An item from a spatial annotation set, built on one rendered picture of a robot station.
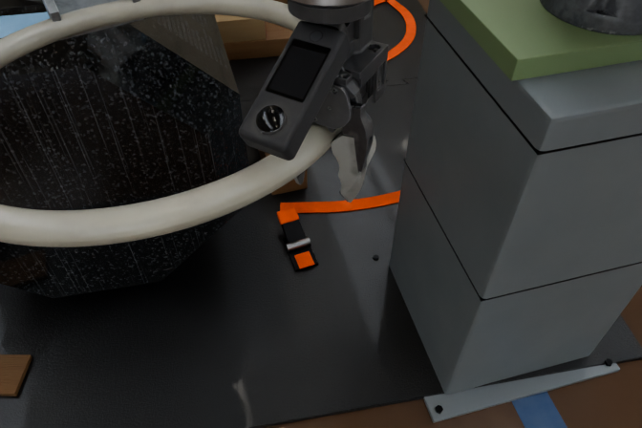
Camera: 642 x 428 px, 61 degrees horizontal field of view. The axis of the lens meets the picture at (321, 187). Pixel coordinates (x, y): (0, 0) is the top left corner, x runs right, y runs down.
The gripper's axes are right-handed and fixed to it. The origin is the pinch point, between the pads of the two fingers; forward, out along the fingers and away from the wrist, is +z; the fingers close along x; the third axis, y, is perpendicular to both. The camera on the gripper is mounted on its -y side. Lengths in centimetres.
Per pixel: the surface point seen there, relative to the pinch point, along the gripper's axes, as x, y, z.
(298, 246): 38, 52, 80
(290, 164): -0.4, -5.9, -7.4
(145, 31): 57, 32, 9
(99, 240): 9.0, -19.8, -6.1
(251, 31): 107, 132, 61
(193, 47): 55, 43, 16
